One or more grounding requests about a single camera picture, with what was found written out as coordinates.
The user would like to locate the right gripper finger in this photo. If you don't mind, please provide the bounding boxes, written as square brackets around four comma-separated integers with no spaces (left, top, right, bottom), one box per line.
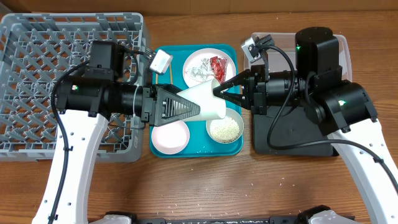
[213,69,251,93]
[213,90,251,109]

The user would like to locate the white paper cup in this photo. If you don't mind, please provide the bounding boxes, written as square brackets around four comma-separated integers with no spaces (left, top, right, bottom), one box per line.
[177,79,226,121]

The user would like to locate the red snack wrapper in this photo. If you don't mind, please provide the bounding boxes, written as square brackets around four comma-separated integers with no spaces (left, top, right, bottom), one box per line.
[210,56,228,84]

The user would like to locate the grey-green bowl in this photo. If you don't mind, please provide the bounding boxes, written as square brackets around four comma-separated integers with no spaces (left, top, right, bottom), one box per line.
[206,108,244,144]

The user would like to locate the white rice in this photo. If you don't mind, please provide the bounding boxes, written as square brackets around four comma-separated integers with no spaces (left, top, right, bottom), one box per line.
[210,117,240,143]

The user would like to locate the white tissue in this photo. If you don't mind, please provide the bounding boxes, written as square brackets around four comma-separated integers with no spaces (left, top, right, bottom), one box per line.
[184,58,214,83]

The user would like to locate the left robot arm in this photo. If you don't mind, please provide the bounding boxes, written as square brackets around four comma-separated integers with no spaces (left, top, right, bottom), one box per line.
[33,40,200,223]

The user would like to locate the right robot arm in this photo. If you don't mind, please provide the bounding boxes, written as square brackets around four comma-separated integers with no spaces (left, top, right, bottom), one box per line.
[213,27,397,223]

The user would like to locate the grey dishwasher rack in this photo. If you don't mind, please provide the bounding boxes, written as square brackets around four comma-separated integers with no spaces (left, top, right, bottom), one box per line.
[1,12,150,161]

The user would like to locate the small pink plate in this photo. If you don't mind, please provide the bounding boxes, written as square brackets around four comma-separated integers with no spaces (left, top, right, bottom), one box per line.
[151,121,190,155]

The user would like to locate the clear plastic bin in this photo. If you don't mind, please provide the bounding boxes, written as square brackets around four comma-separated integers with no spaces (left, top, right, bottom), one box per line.
[251,32,353,82]

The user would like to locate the large white plate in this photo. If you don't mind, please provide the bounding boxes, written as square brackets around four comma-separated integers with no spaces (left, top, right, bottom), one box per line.
[183,48,236,88]

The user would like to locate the teal plastic tray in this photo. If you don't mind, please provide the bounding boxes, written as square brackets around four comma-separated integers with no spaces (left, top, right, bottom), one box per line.
[150,44,244,158]

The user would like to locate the black tray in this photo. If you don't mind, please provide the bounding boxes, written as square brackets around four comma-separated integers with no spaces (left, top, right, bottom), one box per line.
[252,106,338,157]

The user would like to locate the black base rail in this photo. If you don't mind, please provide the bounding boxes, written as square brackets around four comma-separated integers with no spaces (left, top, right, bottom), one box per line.
[132,215,299,224]

